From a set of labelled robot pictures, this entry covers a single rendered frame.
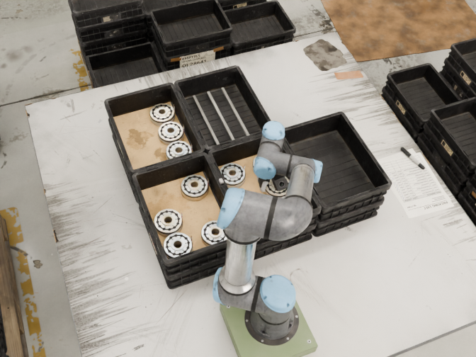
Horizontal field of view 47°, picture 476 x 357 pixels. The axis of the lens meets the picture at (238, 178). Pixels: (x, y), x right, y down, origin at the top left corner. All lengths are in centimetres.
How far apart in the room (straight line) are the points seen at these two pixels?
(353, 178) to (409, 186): 31
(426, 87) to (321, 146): 135
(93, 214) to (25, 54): 198
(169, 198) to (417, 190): 105
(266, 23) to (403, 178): 152
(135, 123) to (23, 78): 164
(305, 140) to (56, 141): 108
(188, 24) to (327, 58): 91
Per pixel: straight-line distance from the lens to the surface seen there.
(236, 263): 163
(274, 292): 178
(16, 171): 340
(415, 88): 350
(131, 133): 234
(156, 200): 213
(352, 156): 232
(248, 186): 216
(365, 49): 407
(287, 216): 143
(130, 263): 215
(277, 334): 193
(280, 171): 181
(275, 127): 186
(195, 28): 332
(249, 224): 144
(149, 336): 203
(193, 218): 208
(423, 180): 250
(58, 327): 287
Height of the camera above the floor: 261
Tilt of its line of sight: 55 degrees down
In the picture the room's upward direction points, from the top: 4 degrees clockwise
